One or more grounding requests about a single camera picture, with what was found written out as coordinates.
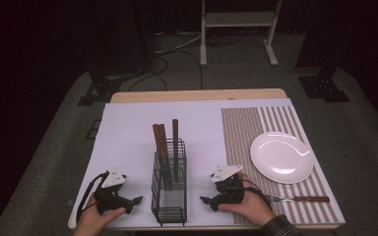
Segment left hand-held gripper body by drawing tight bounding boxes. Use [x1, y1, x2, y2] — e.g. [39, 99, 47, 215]
[93, 166, 136, 216]

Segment dark floor socket plate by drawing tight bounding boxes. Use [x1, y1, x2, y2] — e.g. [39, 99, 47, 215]
[85, 119, 102, 141]

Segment black stand base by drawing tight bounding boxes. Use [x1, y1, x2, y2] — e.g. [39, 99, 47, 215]
[76, 73, 123, 107]
[296, 67, 351, 103]

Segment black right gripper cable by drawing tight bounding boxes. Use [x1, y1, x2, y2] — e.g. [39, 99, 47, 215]
[240, 178, 274, 211]

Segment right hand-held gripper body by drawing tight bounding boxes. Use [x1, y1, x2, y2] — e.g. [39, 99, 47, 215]
[209, 164, 246, 211]

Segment wooden-handled cutlery piece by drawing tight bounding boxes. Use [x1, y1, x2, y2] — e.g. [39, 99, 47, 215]
[171, 118, 180, 183]
[152, 123, 169, 191]

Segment white table sheet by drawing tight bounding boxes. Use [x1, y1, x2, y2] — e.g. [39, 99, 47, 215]
[67, 97, 347, 230]

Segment black wire cutlery holder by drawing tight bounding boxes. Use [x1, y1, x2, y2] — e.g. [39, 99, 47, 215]
[150, 138, 189, 227]

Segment white floor cable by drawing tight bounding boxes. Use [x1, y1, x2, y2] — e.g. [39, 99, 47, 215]
[153, 29, 203, 56]

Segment wooden-handled metal fork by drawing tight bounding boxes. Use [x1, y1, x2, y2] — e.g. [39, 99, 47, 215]
[264, 194, 331, 205]

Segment white metal stand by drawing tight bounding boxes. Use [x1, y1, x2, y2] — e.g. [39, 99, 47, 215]
[199, 0, 284, 69]

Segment black floor cable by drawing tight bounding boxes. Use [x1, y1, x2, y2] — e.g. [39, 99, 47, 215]
[126, 48, 205, 93]

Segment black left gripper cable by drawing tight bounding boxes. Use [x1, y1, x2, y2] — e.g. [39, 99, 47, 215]
[75, 170, 110, 224]

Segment brown chopsticks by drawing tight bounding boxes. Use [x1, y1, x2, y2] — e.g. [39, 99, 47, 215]
[157, 123, 174, 191]

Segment white round plate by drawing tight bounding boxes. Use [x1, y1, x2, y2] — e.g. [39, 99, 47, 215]
[249, 131, 315, 185]

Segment person's right hand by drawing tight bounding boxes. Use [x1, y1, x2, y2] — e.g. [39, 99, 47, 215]
[217, 172, 278, 228]

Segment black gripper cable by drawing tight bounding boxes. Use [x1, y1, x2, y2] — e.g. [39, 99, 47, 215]
[240, 178, 274, 211]
[75, 170, 110, 224]

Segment striped placemat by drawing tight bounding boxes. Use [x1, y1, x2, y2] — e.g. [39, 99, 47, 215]
[220, 104, 347, 226]

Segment person's left hand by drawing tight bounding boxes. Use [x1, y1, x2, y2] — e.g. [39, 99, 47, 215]
[72, 194, 127, 236]

